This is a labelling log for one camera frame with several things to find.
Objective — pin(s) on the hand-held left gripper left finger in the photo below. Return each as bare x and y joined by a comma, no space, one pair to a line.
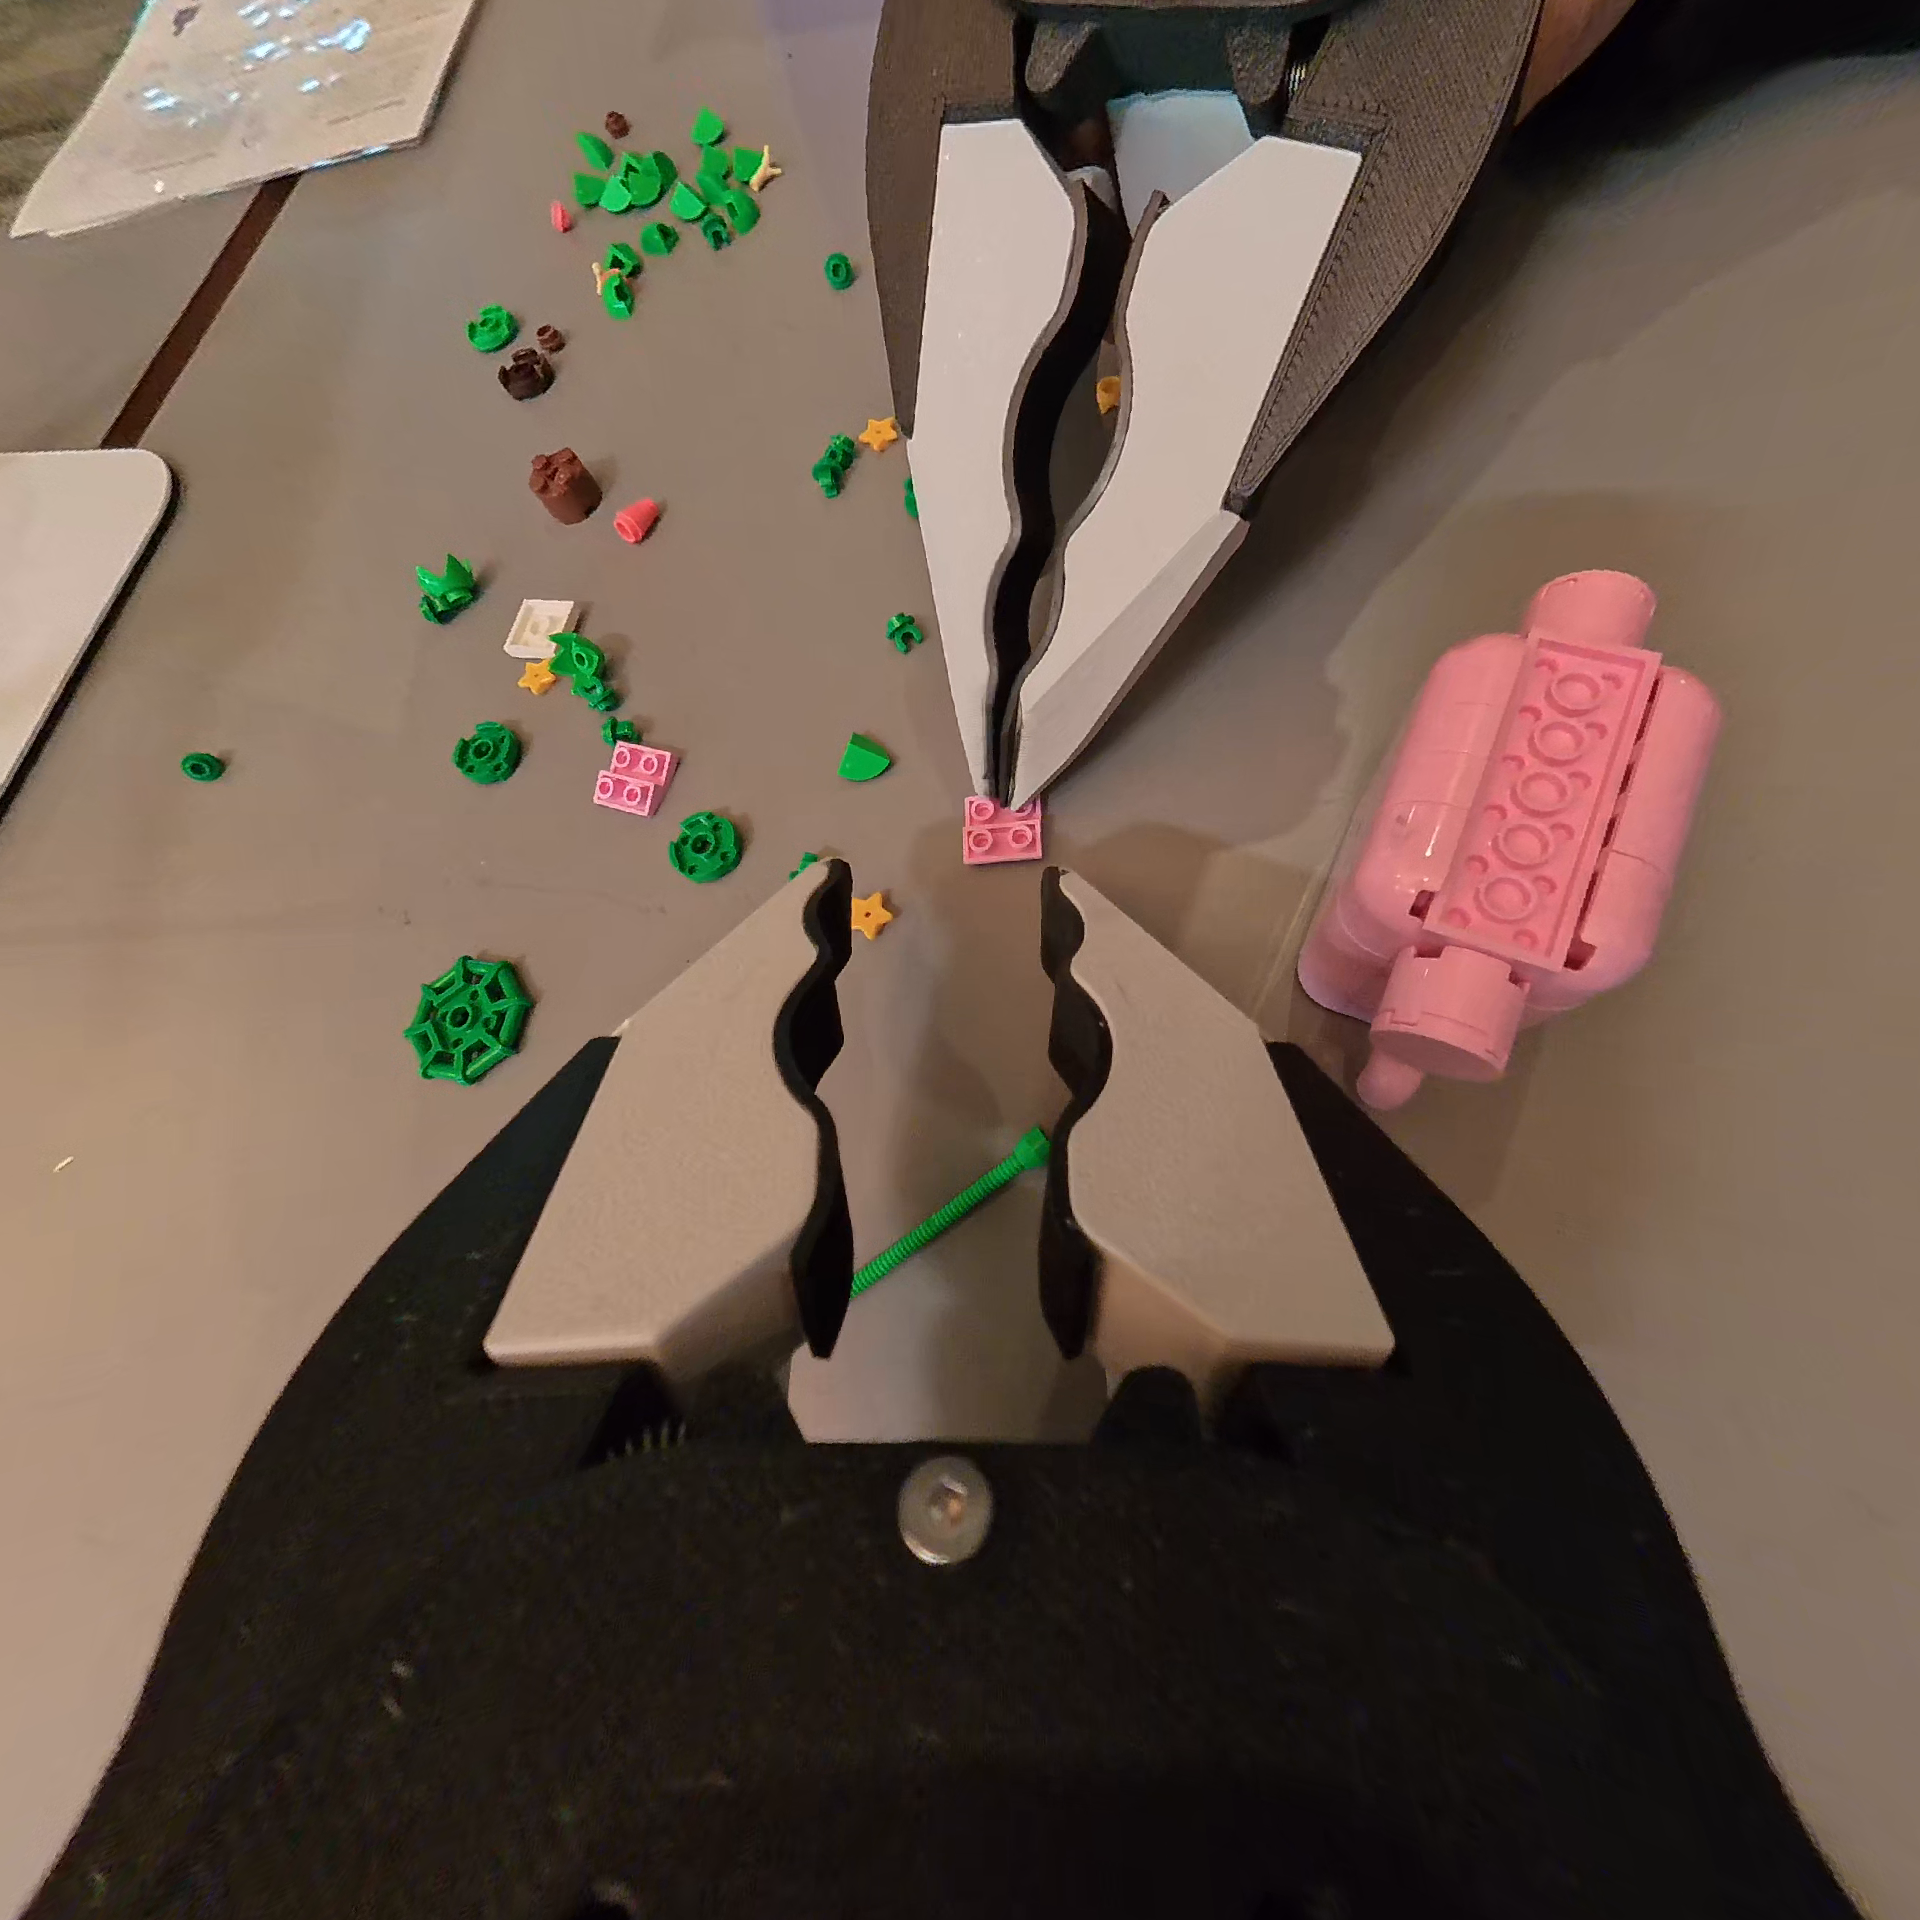
676,1171

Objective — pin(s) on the pink toy brick body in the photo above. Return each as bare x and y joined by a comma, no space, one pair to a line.
1516,810

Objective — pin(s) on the green quarter dome piece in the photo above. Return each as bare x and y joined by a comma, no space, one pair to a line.
863,760

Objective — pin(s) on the green spiky plant piece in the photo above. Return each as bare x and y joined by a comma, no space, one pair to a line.
446,588

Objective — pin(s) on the green leaf piece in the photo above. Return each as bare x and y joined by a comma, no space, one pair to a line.
580,657

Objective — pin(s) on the green round web plate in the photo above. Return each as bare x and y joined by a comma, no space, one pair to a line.
469,1021

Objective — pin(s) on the brown round brick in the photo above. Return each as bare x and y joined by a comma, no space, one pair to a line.
567,487

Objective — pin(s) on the person's right forearm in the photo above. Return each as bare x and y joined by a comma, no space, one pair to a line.
1724,44

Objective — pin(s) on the small pink studded plate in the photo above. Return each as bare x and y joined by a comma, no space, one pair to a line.
634,779
1001,833

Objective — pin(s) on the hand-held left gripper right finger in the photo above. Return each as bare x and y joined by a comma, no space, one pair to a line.
1214,1185

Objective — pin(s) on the printed paper sheet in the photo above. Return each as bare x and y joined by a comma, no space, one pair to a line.
255,105

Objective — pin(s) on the white stand base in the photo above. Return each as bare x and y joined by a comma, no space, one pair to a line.
66,599

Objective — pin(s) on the green toy rod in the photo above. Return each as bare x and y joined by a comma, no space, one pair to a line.
944,1221

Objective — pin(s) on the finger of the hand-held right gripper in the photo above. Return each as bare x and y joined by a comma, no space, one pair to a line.
984,300
1201,346

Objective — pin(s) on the pile of green leaf pieces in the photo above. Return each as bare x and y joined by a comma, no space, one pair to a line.
661,188

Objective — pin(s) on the small white studded plate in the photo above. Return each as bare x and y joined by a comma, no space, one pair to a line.
541,628

